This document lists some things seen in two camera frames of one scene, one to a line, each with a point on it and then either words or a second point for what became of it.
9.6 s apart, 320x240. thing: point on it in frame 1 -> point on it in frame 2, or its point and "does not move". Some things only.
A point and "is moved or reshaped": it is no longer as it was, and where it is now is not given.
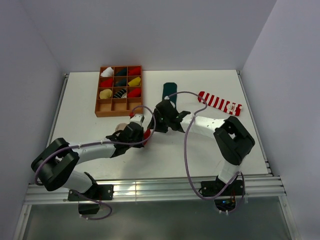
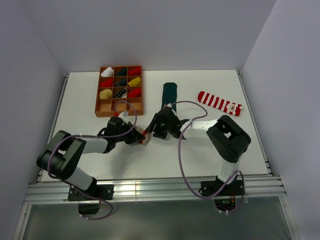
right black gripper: x=158 y=128 -> x=156 y=119
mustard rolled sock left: x=105 y=94 does not move
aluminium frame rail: x=267 y=188 does not move
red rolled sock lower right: x=135 y=93 does not move
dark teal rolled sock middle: x=121 y=82 does not move
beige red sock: x=121 y=126 is moved or reshaped
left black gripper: x=141 y=134 -> x=134 y=136
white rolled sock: x=108 y=72 does not move
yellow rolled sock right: x=135 y=82 does not move
